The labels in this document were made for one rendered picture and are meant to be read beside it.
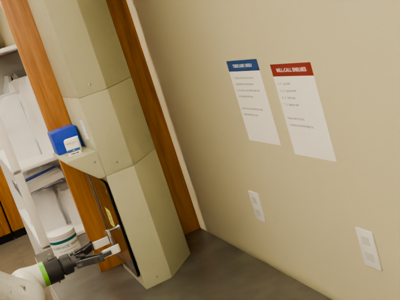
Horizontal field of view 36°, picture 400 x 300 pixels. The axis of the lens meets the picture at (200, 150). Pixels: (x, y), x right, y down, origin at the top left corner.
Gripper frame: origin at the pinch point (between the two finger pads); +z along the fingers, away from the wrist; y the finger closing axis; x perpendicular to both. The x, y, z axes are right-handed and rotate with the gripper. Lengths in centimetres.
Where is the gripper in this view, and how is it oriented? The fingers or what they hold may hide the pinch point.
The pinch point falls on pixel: (112, 244)
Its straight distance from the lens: 241.2
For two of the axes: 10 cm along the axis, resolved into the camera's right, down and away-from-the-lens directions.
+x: 2.9, 9.3, 2.2
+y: -3.9, -1.0, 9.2
